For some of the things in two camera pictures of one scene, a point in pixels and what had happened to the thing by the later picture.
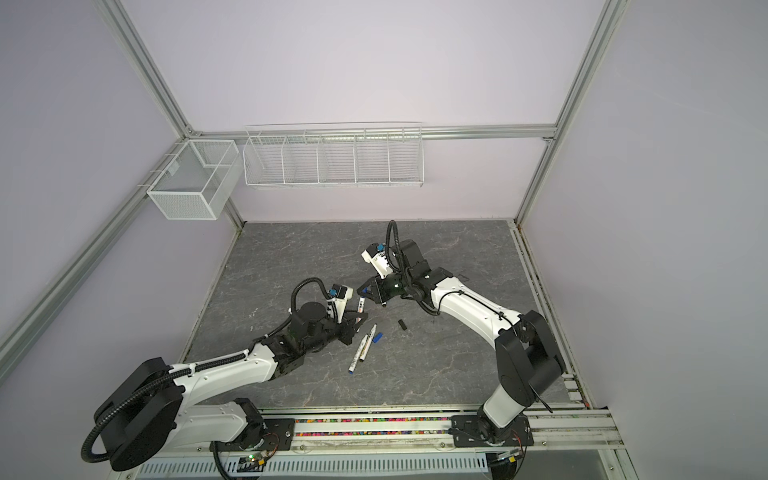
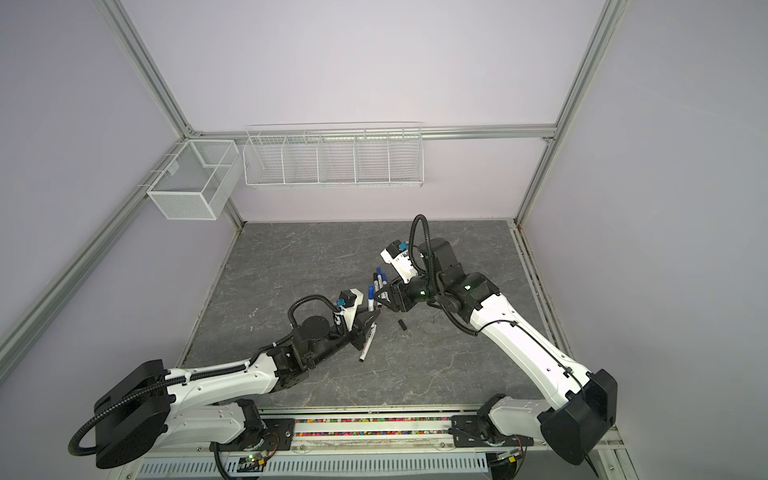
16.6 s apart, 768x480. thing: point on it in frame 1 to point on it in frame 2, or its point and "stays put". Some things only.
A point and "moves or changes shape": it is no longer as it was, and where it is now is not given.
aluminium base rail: x=576 y=431 stays put
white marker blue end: x=357 y=355 moves or changes shape
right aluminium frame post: x=612 y=14 stays put
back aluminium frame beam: x=462 y=131 stays put
